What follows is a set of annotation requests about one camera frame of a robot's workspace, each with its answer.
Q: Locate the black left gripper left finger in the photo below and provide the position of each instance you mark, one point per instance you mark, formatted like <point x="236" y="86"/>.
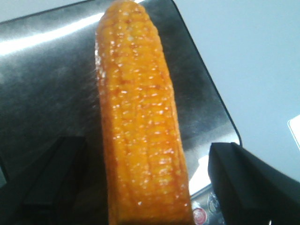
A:
<point x="51" y="183"/>

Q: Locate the black silver kitchen scale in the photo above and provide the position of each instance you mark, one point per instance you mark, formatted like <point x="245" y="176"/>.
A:
<point x="48" y="89"/>

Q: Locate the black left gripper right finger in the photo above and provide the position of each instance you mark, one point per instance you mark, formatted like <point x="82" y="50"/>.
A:
<point x="249" y="191"/>

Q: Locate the orange corn cob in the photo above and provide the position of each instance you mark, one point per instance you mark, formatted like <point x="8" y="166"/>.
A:
<point x="146" y="172"/>

